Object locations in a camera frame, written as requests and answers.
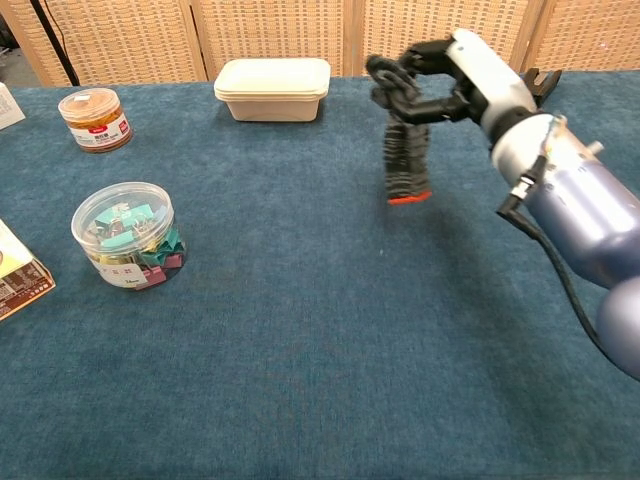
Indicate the blue table cloth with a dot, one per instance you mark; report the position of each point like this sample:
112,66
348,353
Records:
300,350

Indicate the white cardboard box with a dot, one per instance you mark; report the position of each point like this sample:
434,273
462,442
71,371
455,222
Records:
9,107

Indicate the beige lidded lunch box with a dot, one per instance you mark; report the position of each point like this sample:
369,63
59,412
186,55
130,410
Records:
272,89

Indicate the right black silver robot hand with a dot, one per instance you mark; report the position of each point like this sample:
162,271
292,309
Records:
492,75

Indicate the black tripod stand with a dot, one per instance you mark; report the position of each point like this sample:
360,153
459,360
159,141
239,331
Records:
52,42

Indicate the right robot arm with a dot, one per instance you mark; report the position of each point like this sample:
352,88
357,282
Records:
585,210

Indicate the clear jar of binder clips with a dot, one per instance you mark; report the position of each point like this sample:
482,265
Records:
129,235

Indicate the brown jar with red label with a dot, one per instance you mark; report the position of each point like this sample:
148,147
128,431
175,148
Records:
96,120

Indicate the brown printed cardboard box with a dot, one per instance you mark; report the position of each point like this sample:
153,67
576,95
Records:
22,282

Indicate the woven bamboo folding screen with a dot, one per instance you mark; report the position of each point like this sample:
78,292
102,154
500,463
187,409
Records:
280,35

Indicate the grey knit glove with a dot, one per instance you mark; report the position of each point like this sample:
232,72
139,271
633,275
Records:
406,160

